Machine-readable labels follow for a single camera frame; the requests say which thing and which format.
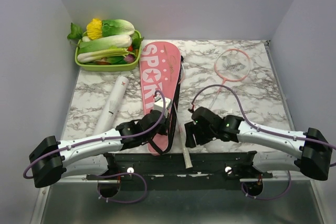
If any white shuttlecock tube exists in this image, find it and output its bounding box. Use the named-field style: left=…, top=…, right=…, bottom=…
left=92, top=76, right=129, bottom=135

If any pink racket bag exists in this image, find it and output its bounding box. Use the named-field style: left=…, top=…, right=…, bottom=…
left=139, top=41, right=182, bottom=156

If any pink badminton racket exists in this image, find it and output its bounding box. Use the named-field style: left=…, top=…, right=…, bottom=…
left=208, top=48, right=253, bottom=109
left=174, top=106, right=193, bottom=169

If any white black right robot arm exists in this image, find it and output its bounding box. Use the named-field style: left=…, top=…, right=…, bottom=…
left=184, top=107, right=332, bottom=181

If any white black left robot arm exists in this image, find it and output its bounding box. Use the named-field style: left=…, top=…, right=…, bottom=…
left=23, top=110, right=171, bottom=188

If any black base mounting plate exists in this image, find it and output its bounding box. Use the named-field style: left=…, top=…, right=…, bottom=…
left=54, top=142, right=274, bottom=192

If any green plastic basket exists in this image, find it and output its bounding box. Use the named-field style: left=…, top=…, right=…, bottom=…
left=75, top=30, right=143, bottom=72

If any toy napa cabbage middle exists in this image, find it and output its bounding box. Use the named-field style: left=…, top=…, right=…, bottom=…
left=78, top=35, right=132, bottom=54

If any toy napa cabbage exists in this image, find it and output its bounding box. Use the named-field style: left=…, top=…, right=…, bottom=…
left=78, top=35, right=132, bottom=54
left=102, top=19, right=135, bottom=37

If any toy bok choy front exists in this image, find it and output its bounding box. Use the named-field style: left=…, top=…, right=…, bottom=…
left=77, top=48, right=134, bottom=63

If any toy napa cabbage top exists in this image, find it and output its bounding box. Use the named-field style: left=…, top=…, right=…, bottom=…
left=102, top=19, right=135, bottom=37

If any yellow toy flower vegetable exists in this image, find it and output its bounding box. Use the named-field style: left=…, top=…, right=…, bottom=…
left=86, top=18, right=103, bottom=40

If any green toy leaf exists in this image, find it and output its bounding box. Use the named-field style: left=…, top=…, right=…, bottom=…
left=67, top=23, right=83, bottom=46

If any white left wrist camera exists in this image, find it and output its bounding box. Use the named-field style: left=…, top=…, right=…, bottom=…
left=153, top=95, right=172, bottom=117

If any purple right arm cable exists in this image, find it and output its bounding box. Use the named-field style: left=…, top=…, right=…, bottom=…
left=187, top=84, right=336, bottom=200

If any aluminium frame rail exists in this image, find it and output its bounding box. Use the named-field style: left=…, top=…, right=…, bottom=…
left=240, top=173, right=310, bottom=183

